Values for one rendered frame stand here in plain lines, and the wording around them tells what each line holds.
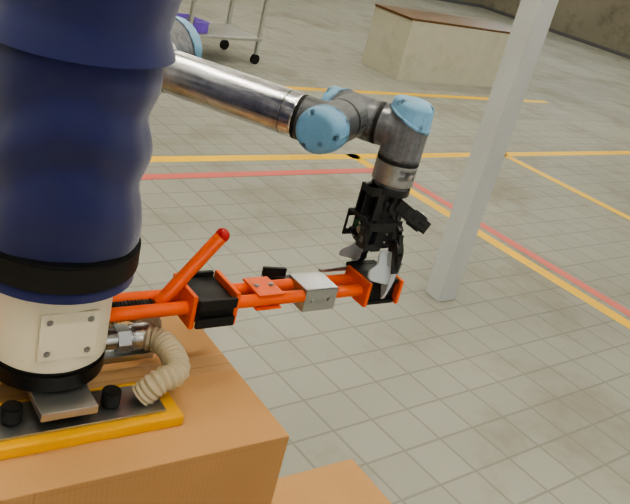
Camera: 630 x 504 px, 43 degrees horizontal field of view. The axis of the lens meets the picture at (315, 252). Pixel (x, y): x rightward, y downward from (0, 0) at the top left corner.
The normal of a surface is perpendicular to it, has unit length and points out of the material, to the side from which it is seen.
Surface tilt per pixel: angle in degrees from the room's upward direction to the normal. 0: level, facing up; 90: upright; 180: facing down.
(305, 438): 0
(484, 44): 90
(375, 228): 90
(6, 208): 79
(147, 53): 71
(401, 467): 0
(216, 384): 0
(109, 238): 95
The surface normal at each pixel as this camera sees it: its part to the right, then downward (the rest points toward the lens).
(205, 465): 0.53, 0.46
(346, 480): 0.23, -0.88
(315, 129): -0.36, 0.32
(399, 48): -0.78, 0.08
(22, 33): -0.14, -0.01
